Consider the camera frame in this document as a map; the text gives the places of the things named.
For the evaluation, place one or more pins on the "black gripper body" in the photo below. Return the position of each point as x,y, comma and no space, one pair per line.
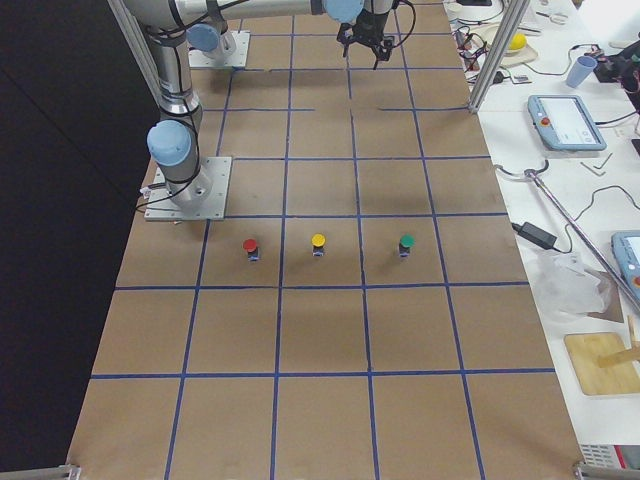
368,26

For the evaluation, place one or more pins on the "yellow push button switch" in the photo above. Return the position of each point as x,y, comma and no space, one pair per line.
318,242

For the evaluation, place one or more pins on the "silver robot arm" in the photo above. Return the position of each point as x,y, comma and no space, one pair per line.
160,35
211,42

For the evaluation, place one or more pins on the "yellow lemon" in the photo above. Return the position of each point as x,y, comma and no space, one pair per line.
517,43

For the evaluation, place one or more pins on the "metal walking cane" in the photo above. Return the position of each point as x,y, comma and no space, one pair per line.
534,175

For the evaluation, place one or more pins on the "blue teach pendant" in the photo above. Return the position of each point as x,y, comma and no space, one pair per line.
564,123
625,249

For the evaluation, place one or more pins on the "blue plastic cup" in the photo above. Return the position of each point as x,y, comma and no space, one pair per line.
580,70

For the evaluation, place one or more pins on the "black power adapter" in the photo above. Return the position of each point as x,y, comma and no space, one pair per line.
535,235

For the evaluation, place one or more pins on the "clear plastic bag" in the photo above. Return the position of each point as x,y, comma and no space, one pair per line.
565,284

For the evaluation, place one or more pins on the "wooden cutting board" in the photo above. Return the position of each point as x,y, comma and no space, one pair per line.
603,364

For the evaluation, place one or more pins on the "aluminium frame post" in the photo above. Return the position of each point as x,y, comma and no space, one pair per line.
507,28

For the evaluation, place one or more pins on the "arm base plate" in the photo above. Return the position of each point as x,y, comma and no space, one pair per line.
204,198
238,60

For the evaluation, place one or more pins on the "green push button switch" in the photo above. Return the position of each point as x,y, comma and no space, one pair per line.
405,245

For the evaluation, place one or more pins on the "red push button switch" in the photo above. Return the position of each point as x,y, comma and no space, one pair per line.
252,249

